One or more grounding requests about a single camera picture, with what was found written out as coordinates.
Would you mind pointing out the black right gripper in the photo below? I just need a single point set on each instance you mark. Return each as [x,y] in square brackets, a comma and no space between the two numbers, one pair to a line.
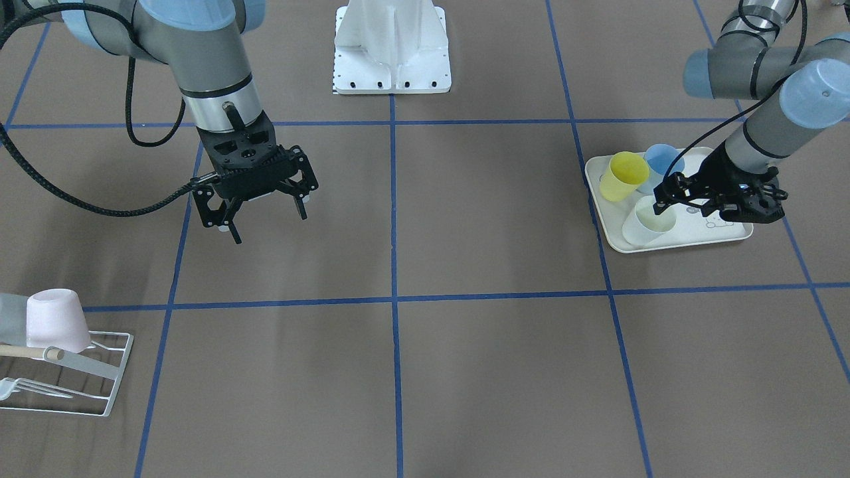
[303,176]

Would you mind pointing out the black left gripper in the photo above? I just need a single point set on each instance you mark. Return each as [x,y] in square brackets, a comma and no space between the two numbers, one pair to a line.
[724,174]

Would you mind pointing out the pale green plastic cup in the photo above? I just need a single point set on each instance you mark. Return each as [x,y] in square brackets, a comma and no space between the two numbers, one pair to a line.
[642,225]

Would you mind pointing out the pink plastic cup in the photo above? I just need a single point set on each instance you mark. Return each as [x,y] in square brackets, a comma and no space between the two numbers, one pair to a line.
[55,318]

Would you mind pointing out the grey plastic cup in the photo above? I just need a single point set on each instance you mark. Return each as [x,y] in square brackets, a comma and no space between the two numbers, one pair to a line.
[13,319]

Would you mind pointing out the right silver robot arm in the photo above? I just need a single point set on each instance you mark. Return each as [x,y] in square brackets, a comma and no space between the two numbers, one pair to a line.
[201,43]

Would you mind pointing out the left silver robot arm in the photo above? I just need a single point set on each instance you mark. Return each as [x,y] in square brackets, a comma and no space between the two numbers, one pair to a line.
[797,92]

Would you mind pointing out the yellow plastic cup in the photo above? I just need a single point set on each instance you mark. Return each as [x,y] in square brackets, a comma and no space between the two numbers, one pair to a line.
[626,171]

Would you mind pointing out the blue plastic cup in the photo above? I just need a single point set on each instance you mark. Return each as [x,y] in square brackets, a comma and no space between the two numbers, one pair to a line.
[659,158]

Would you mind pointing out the cream plastic serving tray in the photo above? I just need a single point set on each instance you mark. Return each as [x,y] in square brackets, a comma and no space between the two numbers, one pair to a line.
[692,229]

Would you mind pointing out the white wire cup rack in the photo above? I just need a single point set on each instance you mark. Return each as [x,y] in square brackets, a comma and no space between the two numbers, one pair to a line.
[62,382]

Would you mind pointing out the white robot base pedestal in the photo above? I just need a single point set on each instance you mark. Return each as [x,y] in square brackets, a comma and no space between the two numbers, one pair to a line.
[391,47]

